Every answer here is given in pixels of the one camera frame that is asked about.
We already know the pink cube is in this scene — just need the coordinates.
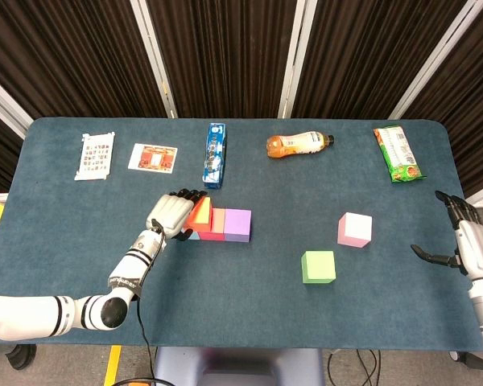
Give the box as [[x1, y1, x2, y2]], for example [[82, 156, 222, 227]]
[[336, 211, 374, 248]]

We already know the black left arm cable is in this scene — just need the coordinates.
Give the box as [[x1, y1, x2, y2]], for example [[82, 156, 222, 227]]
[[113, 297, 162, 386]]

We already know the black floor cable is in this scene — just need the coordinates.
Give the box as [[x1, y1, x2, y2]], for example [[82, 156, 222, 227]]
[[327, 348, 382, 386]]

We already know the dark brown curtain panel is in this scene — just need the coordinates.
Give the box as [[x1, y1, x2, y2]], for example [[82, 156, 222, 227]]
[[291, 0, 466, 120], [0, 0, 170, 120], [146, 0, 299, 120], [401, 0, 483, 199], [0, 105, 25, 195]]

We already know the purple cube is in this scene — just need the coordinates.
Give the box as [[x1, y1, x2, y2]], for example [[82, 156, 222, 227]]
[[223, 208, 252, 244]]

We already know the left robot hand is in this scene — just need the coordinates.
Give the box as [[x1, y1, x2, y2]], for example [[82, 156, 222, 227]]
[[145, 187, 209, 242]]

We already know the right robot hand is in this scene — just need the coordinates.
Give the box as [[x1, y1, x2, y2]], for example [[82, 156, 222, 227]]
[[410, 190, 483, 282]]

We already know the red tan cube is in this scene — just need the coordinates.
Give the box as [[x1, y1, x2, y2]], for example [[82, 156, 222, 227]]
[[199, 207, 226, 241]]

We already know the white sticker sheet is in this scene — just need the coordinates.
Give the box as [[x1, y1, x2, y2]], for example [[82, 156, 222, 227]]
[[73, 131, 117, 182]]

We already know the blue biscuit box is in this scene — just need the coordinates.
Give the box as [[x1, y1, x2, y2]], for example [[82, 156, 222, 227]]
[[201, 122, 228, 191]]

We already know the blue felt table cover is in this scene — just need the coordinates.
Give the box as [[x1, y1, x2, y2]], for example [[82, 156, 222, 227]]
[[0, 116, 482, 350]]

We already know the orange yellow cube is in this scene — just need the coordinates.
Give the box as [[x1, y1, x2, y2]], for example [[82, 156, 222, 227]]
[[186, 195, 213, 231]]

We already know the green snack bag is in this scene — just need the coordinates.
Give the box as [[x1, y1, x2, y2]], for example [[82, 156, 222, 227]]
[[372, 126, 427, 184]]

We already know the red and white card packet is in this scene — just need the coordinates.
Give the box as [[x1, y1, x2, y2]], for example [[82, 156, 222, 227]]
[[127, 142, 179, 175]]

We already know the orange drink bottle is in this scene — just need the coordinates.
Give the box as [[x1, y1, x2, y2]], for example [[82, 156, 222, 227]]
[[266, 130, 336, 160]]

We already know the green cube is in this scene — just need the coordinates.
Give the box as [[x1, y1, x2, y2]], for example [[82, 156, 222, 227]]
[[300, 250, 337, 285]]

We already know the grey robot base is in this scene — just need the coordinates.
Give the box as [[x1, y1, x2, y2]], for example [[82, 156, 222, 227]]
[[151, 346, 326, 386]]

